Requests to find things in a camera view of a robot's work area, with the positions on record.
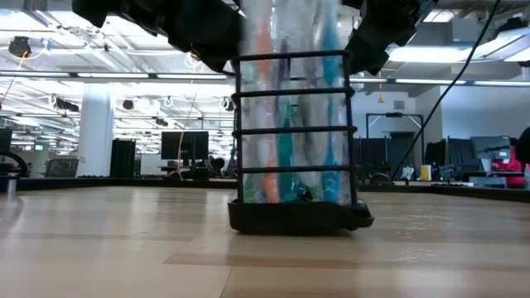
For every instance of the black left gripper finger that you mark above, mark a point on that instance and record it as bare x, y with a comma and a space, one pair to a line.
219, 58

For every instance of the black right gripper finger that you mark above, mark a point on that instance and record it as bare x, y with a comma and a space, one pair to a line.
366, 56

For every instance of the blue toothbrush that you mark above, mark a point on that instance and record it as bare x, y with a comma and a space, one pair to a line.
331, 74

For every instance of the orange toothbrush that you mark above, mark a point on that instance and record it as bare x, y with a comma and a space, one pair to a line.
271, 182

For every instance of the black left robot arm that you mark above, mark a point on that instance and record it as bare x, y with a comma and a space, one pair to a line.
99, 10

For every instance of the bright ceiling light panel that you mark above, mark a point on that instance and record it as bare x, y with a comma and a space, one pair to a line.
447, 54

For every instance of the black desk monitor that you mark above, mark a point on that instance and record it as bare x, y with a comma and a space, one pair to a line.
184, 145

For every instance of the long ceiling light bar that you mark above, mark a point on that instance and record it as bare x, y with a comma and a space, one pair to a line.
112, 75

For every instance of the black ceiling spotlight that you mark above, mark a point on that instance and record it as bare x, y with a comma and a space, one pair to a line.
66, 105
128, 104

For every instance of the yellow cup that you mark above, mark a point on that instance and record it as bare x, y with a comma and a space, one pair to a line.
426, 174

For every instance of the black cabinet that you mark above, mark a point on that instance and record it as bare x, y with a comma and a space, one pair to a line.
123, 159

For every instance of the white pillar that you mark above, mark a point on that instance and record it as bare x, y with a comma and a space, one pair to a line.
95, 132

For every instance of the grey desk monitor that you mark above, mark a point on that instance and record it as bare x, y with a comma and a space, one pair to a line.
484, 149

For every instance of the person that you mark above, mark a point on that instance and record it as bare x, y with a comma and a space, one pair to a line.
509, 165

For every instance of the black metal frame stand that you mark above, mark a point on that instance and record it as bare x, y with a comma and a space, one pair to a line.
393, 114

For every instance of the black aluminium table frame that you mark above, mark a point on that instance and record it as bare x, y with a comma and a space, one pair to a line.
124, 182

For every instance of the silver metal post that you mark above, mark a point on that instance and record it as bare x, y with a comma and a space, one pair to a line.
11, 187

